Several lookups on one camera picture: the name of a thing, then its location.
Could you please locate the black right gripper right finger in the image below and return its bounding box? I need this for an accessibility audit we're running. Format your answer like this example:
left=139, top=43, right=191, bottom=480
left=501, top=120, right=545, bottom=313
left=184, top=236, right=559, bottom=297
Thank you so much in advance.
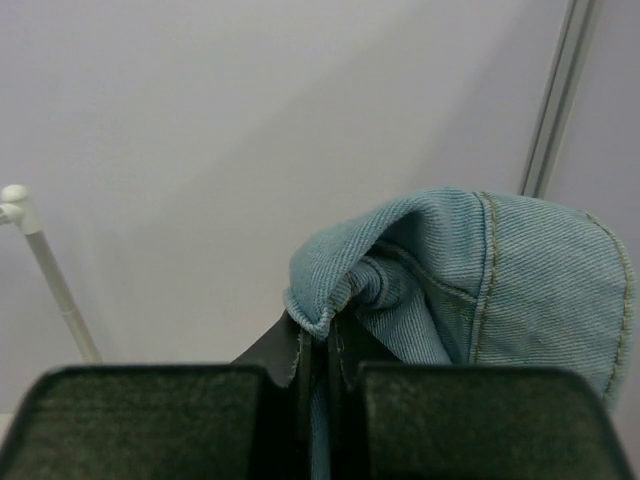
left=327, top=324, right=633, bottom=479

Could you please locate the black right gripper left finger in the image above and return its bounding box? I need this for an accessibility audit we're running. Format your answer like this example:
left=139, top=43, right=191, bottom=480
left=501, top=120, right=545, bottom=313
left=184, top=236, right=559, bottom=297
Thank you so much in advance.
left=1, top=315, right=311, bottom=479

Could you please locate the white garment rack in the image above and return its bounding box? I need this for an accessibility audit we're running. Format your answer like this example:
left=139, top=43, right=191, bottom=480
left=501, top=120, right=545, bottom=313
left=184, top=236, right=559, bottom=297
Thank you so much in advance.
left=1, top=184, right=103, bottom=364

